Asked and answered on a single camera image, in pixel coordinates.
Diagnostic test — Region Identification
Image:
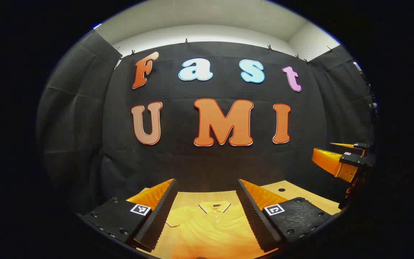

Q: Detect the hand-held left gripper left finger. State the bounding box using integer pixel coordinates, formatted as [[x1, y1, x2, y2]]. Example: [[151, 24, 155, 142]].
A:
[[81, 178, 178, 252]]

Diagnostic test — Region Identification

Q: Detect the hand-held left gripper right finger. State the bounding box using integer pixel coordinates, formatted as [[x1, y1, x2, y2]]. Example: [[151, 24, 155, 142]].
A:
[[236, 179, 333, 253]]

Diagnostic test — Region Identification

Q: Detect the orange T-shirt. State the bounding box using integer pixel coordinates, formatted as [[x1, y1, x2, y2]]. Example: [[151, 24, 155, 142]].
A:
[[164, 201, 265, 259]]

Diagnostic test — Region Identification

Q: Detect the black backdrop cloth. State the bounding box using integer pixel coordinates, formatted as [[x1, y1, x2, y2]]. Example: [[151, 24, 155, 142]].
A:
[[36, 31, 376, 216]]

